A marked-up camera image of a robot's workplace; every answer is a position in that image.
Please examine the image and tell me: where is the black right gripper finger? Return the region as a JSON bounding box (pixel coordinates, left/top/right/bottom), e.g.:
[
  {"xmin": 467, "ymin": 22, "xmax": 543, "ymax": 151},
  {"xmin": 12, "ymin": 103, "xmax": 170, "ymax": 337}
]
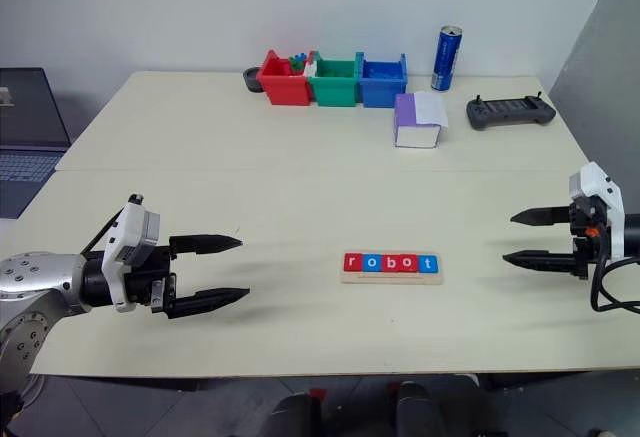
[
  {"xmin": 501, "ymin": 249, "xmax": 582, "ymax": 274},
  {"xmin": 509, "ymin": 206, "xmax": 574, "ymax": 228}
]

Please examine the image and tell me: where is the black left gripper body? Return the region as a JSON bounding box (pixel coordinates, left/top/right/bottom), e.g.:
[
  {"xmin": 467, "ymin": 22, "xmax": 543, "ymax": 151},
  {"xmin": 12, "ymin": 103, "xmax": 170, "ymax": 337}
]
[{"xmin": 122, "ymin": 245, "xmax": 178, "ymax": 320}]

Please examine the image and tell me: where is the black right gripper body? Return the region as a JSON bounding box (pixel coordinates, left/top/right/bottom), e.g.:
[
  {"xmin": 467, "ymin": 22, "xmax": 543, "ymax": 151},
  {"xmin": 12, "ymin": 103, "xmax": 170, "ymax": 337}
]
[{"xmin": 568, "ymin": 196, "xmax": 609, "ymax": 281}]

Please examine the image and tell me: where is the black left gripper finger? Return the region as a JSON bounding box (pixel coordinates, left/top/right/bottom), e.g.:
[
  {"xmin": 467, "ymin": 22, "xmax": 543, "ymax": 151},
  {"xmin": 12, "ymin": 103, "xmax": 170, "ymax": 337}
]
[
  {"xmin": 167, "ymin": 286, "xmax": 252, "ymax": 321},
  {"xmin": 168, "ymin": 232, "xmax": 245, "ymax": 259}
]

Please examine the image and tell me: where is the wooden letter tray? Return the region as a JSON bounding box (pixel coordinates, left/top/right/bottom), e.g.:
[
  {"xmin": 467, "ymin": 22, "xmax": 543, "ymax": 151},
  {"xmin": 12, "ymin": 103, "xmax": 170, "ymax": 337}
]
[{"xmin": 340, "ymin": 250, "xmax": 445, "ymax": 287}]

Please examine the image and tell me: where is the grey handheld controller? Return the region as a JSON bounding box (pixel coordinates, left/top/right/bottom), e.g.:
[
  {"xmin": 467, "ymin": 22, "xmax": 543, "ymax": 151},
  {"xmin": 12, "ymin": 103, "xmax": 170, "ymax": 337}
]
[{"xmin": 466, "ymin": 93, "xmax": 558, "ymax": 132}]

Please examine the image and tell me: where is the dark rounded shape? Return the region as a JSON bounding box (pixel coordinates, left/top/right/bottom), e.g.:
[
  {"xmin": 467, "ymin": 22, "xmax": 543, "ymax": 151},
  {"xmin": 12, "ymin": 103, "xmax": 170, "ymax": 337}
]
[
  {"xmin": 396, "ymin": 381, "xmax": 447, "ymax": 437},
  {"xmin": 271, "ymin": 392, "xmax": 322, "ymax": 437}
]

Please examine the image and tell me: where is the white paper sheet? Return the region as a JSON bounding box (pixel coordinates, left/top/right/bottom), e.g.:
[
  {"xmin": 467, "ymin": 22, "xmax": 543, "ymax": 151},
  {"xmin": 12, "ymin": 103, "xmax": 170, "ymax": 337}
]
[{"xmin": 414, "ymin": 90, "xmax": 450, "ymax": 129}]

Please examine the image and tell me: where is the black round dish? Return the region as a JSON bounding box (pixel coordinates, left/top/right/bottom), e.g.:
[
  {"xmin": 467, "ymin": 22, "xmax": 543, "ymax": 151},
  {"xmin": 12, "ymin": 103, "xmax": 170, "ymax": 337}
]
[{"xmin": 242, "ymin": 67, "xmax": 264, "ymax": 94}]

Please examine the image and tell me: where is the red plastic bin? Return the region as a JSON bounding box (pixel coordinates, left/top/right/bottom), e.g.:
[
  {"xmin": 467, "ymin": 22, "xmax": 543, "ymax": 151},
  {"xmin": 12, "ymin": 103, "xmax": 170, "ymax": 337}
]
[{"xmin": 257, "ymin": 49, "xmax": 312, "ymax": 107}]

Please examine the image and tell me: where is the purple and white box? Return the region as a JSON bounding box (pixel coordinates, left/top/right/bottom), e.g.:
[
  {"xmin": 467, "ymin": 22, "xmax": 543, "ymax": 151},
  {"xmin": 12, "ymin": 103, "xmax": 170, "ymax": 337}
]
[{"xmin": 392, "ymin": 92, "xmax": 443, "ymax": 150}]

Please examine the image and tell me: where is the blue drink can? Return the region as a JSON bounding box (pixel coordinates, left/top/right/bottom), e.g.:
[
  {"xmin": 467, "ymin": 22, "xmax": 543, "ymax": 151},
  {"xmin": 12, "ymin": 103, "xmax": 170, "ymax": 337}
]
[{"xmin": 430, "ymin": 25, "xmax": 465, "ymax": 93}]

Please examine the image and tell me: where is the green plastic bin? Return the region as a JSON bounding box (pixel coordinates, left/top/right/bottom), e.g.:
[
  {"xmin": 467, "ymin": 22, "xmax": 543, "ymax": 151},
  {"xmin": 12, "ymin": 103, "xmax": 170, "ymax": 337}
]
[{"xmin": 307, "ymin": 50, "xmax": 359, "ymax": 108}]

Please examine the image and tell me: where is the dark grey laptop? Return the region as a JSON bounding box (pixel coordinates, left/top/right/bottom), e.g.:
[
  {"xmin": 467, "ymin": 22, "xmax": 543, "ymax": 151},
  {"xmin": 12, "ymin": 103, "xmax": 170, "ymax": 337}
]
[{"xmin": 0, "ymin": 67, "xmax": 72, "ymax": 220}]

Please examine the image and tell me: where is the blue plastic bin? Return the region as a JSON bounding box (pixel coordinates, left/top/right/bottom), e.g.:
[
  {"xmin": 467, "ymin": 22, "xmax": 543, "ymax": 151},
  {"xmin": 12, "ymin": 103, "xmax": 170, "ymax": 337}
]
[{"xmin": 355, "ymin": 51, "xmax": 409, "ymax": 109}]

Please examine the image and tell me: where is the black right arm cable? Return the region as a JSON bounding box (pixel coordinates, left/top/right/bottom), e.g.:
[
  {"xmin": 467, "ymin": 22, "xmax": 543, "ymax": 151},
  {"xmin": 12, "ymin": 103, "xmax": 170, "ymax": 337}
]
[{"xmin": 589, "ymin": 221, "xmax": 640, "ymax": 315}]

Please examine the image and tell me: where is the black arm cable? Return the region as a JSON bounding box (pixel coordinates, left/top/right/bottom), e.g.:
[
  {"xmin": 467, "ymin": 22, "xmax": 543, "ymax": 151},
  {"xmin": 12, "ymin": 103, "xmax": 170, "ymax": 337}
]
[
  {"xmin": 79, "ymin": 192, "xmax": 147, "ymax": 256},
  {"xmin": 589, "ymin": 221, "xmax": 640, "ymax": 315}
]

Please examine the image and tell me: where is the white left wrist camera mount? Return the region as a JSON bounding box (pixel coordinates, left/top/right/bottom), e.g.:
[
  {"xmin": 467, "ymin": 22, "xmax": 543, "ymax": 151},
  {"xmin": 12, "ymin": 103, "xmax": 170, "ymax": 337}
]
[{"xmin": 100, "ymin": 201, "xmax": 163, "ymax": 314}]

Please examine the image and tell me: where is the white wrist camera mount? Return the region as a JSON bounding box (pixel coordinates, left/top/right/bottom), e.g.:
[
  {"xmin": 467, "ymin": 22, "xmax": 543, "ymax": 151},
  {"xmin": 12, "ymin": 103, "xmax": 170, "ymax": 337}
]
[
  {"xmin": 567, "ymin": 161, "xmax": 627, "ymax": 262},
  {"xmin": 100, "ymin": 201, "xmax": 163, "ymax": 314}
]

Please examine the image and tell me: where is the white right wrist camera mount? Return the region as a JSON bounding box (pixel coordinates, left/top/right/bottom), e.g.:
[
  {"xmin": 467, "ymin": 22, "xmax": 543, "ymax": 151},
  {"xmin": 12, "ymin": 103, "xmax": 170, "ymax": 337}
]
[{"xmin": 567, "ymin": 161, "xmax": 627, "ymax": 262}]

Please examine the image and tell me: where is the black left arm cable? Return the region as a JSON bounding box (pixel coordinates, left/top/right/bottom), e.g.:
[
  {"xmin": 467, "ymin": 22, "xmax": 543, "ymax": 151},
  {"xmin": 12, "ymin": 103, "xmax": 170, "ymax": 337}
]
[{"xmin": 79, "ymin": 192, "xmax": 147, "ymax": 256}]

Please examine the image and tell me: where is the dark table frame bar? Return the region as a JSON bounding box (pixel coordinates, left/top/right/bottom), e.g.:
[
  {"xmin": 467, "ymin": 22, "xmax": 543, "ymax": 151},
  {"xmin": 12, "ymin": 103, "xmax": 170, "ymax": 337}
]
[{"xmin": 29, "ymin": 373, "xmax": 212, "ymax": 393}]

